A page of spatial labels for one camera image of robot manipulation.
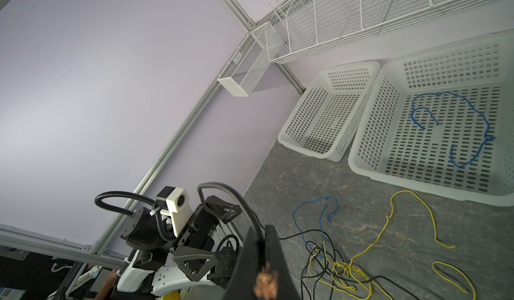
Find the white wire wall rack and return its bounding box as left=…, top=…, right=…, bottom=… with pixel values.
left=266, top=0, right=494, bottom=64

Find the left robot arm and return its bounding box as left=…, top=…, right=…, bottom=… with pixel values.
left=95, top=187, right=242, bottom=299

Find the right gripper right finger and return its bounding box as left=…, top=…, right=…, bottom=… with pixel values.
left=262, top=225, right=301, bottom=299

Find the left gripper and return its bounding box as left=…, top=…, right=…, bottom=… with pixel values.
left=173, top=196, right=242, bottom=282

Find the yellow cable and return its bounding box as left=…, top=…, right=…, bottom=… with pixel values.
left=307, top=190, right=477, bottom=300

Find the white mesh wall box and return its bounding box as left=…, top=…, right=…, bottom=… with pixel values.
left=217, top=23, right=271, bottom=98

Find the white plastic basket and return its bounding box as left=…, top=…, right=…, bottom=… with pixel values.
left=278, top=61, right=380, bottom=162
left=348, top=30, right=513, bottom=207

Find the middle white plastic basket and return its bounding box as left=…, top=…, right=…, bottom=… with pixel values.
left=348, top=30, right=513, bottom=207

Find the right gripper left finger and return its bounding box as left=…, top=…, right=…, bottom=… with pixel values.
left=222, top=229, right=262, bottom=300

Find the left white plastic basket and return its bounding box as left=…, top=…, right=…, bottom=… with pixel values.
left=278, top=61, right=380, bottom=162

